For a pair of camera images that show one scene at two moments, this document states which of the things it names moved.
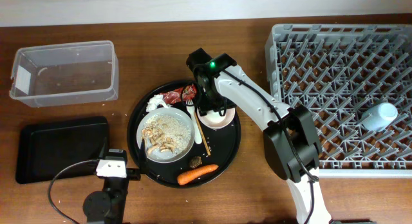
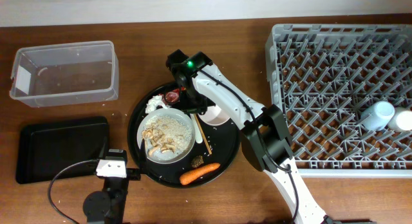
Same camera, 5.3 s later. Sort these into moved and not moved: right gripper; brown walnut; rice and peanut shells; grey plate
Moved: right gripper
Not moved: grey plate; rice and peanut shells; brown walnut
